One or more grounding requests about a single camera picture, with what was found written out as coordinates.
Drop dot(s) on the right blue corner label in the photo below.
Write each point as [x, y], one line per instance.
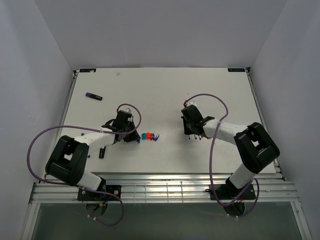
[236, 70]

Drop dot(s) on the aluminium frame rail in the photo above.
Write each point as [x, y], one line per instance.
[167, 188]

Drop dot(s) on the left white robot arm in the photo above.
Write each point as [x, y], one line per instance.
[67, 162]

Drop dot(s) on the pink capped black highlighter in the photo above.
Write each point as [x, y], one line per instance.
[101, 153]

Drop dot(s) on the blue corner label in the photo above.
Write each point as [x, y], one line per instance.
[236, 70]
[87, 70]

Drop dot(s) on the left blue corner label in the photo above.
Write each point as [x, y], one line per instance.
[87, 70]

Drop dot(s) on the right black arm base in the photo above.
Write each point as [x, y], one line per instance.
[224, 192]

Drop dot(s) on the light blue highlighter cap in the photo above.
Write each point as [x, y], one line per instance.
[143, 136]

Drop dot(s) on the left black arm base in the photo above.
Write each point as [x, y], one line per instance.
[109, 192]

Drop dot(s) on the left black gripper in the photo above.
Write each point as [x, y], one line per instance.
[135, 136]

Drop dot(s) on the purple capped black highlighter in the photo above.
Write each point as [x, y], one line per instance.
[94, 96]

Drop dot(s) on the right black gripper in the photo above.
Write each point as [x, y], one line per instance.
[187, 131]

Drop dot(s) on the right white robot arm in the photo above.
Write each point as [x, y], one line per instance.
[255, 146]

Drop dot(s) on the orange highlighter cap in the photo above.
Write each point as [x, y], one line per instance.
[148, 135]

